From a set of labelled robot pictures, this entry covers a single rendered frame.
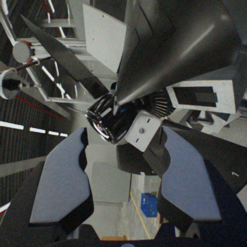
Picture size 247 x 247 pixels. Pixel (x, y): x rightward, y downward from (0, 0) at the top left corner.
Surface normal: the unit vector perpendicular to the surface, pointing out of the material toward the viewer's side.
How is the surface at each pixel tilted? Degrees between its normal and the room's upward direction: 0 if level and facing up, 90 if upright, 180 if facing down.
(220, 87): 50
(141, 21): 16
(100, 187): 90
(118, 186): 90
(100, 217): 90
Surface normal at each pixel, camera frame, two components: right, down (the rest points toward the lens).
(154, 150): -0.44, 0.07
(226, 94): -0.68, 0.64
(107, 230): 0.09, -0.13
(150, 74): -0.92, 0.14
